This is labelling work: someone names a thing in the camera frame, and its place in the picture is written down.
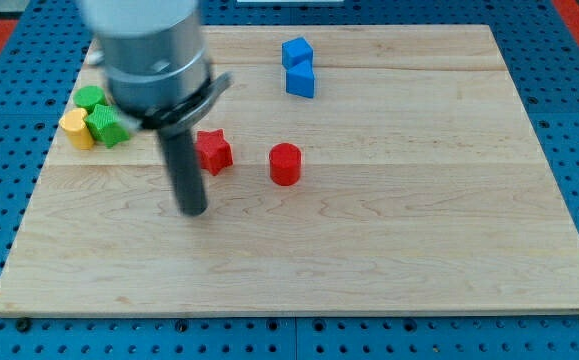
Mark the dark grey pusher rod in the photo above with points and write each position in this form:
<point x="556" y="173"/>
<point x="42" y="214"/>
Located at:
<point x="184" y="171"/>

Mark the black grey mounting flange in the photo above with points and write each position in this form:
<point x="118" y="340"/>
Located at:
<point x="182" y="116"/>

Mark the red star block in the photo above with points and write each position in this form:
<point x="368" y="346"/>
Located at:
<point x="214" y="151"/>

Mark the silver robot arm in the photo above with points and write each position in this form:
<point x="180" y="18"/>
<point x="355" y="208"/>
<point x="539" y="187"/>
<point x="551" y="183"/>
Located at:
<point x="160" y="76"/>

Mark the green star block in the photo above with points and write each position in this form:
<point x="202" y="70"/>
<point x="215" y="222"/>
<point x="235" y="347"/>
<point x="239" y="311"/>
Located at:
<point x="104" y="125"/>

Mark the green cylinder block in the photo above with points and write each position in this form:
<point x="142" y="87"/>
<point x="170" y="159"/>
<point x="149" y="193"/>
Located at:
<point x="89" y="97"/>

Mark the yellow block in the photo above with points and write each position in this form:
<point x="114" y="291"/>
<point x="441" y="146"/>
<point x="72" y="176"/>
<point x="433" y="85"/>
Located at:
<point x="76" y="130"/>

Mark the red cylinder block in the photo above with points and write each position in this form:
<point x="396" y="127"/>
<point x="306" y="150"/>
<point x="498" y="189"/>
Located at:
<point x="285" y="161"/>

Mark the blue triangular block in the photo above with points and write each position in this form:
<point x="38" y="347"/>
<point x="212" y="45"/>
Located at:
<point x="300" y="80"/>

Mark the blue cube block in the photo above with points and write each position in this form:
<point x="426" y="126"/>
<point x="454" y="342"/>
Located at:
<point x="295" y="51"/>

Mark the wooden board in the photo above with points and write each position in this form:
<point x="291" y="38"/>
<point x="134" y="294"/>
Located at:
<point x="424" y="191"/>

